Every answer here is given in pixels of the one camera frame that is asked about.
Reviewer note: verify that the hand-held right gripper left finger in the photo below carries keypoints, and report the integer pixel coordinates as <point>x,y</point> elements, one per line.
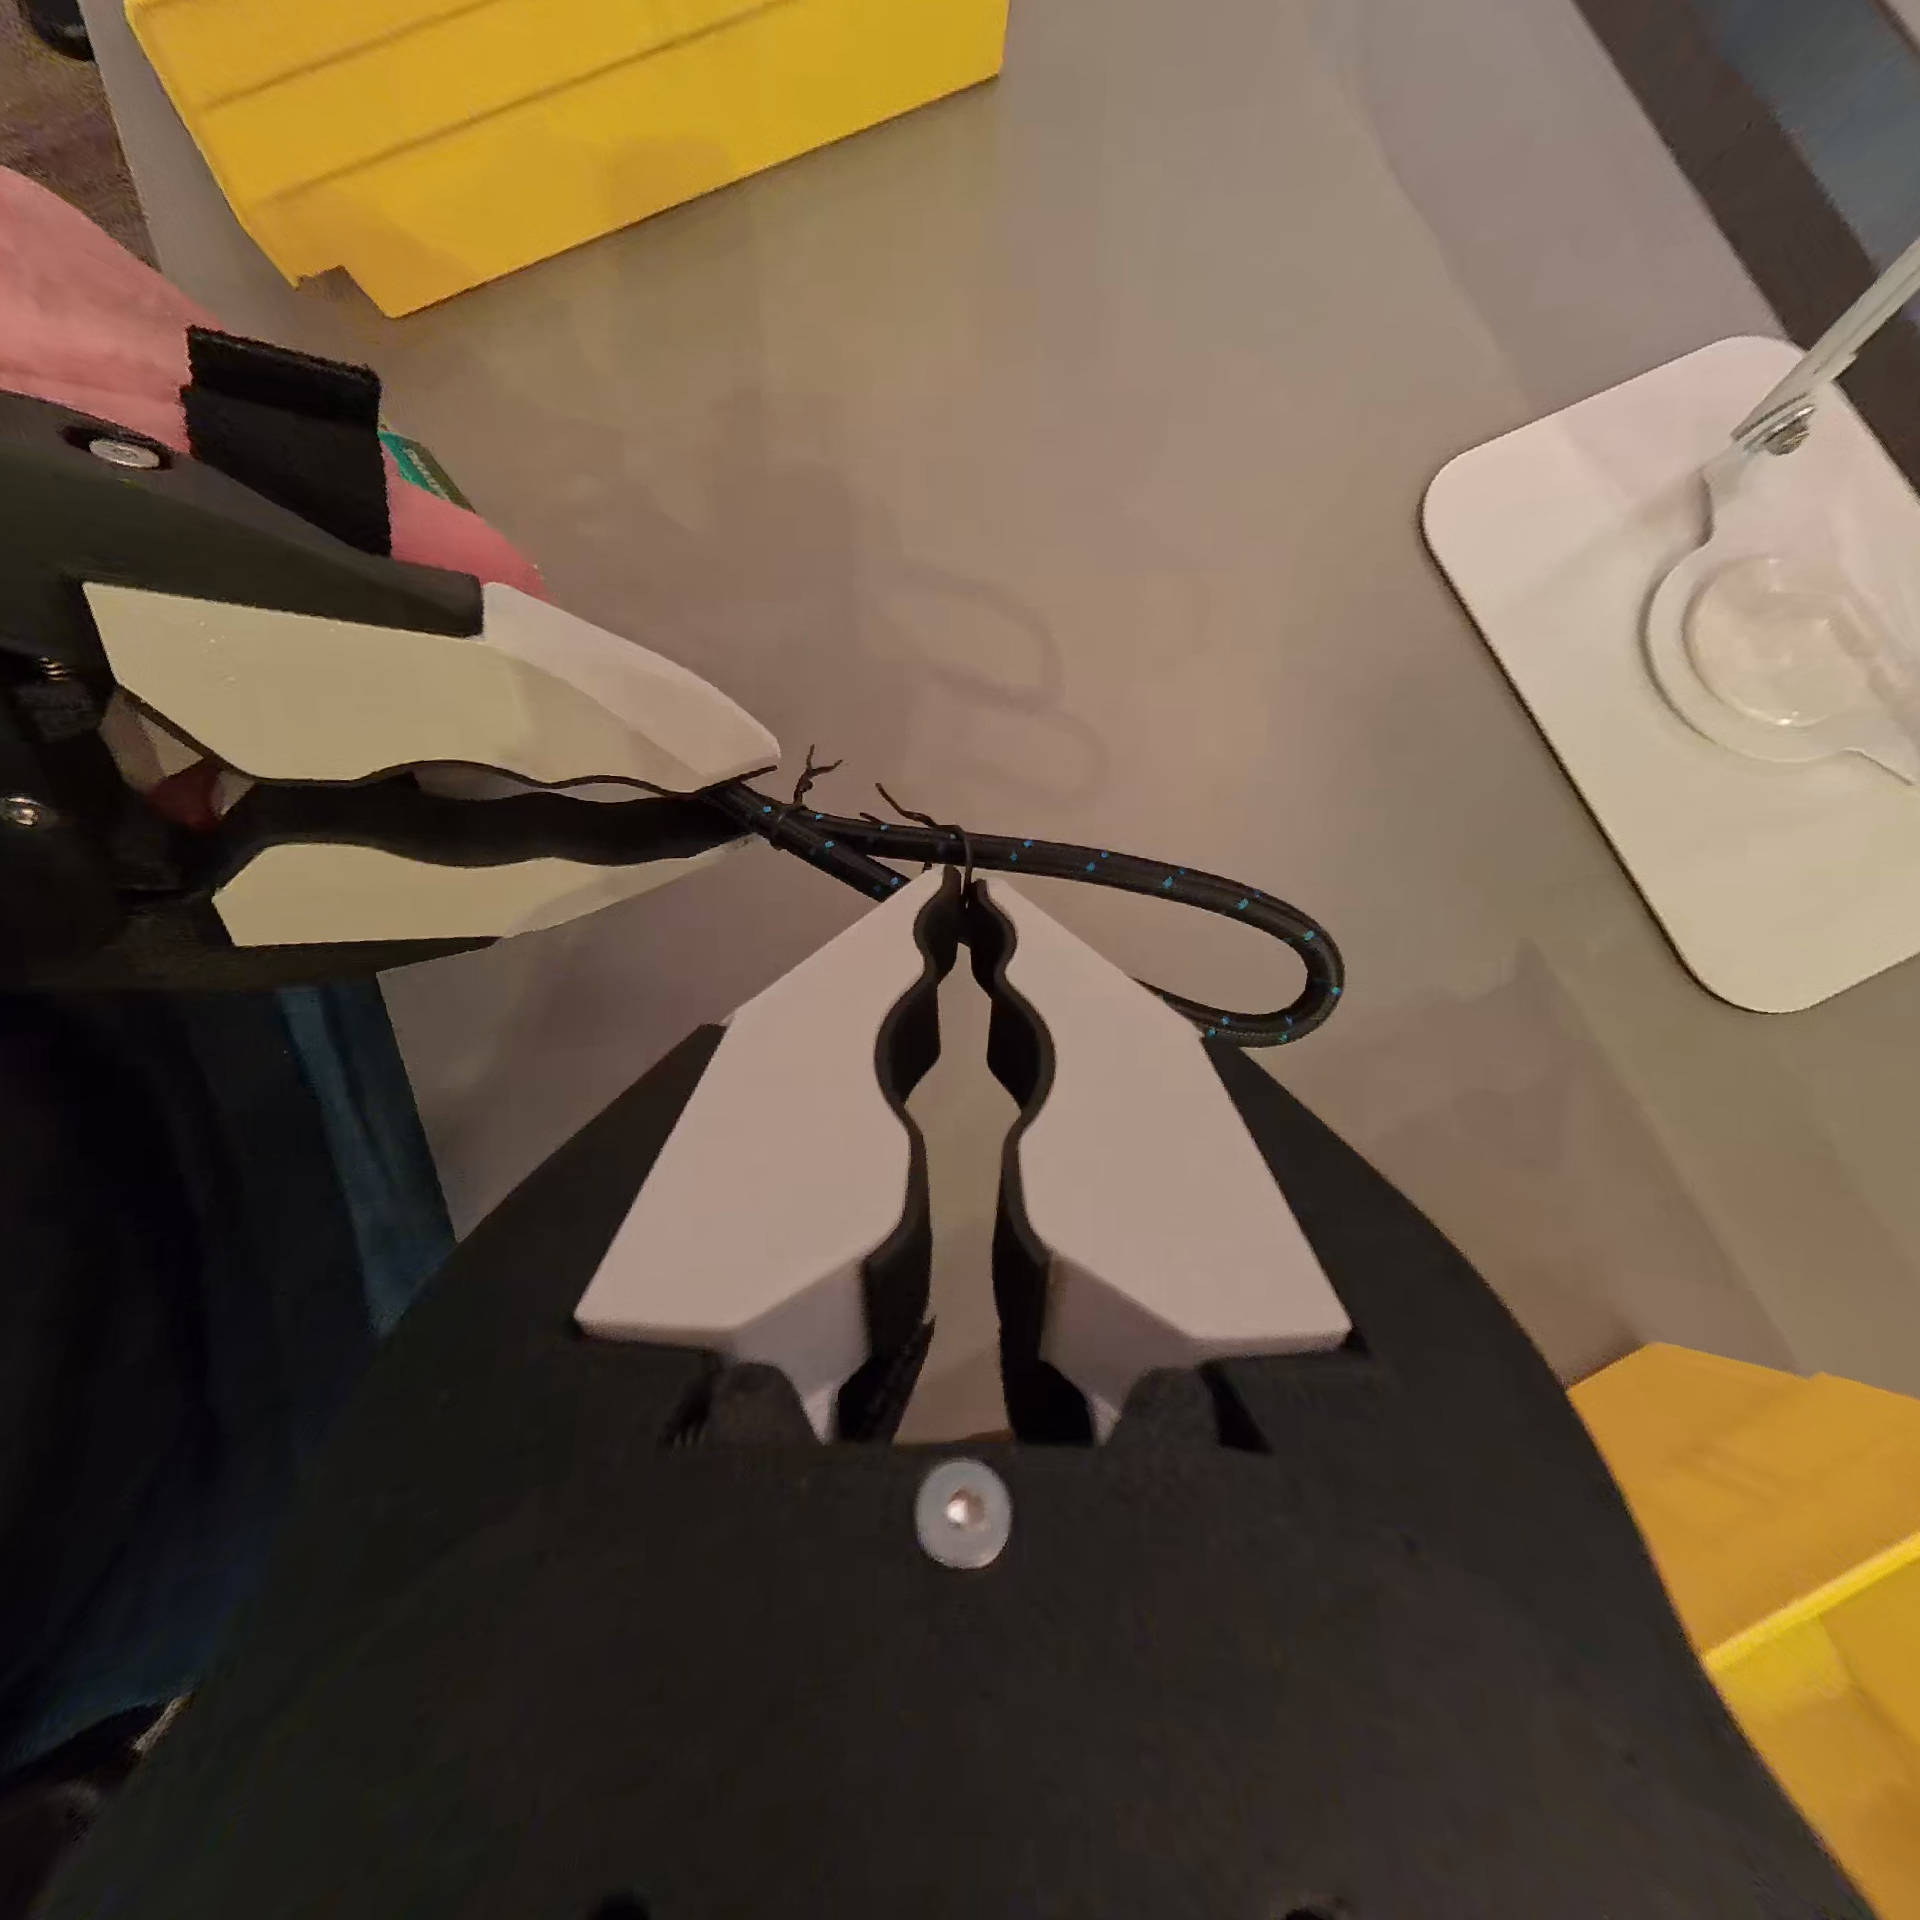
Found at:
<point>750,1200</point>

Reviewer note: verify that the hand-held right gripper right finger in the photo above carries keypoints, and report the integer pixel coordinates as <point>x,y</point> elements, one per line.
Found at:
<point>1187,1200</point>

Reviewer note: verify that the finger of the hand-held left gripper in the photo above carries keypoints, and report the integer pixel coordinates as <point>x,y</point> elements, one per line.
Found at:
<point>422,692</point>
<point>451,895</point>

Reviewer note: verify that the yellow plastic bin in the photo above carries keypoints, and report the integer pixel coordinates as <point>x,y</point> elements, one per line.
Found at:
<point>1772,1562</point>
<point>602,123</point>

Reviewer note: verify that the person's left hand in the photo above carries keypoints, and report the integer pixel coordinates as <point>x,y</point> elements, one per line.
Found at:
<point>77,300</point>

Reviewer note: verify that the person's blue jeans leg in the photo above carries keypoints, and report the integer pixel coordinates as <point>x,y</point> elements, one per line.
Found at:
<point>376,1141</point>

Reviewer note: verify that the thin dark twist tie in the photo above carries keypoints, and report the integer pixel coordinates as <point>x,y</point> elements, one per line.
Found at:
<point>901,816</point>

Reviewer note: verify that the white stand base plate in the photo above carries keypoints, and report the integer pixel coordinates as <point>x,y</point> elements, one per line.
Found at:
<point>1680,722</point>

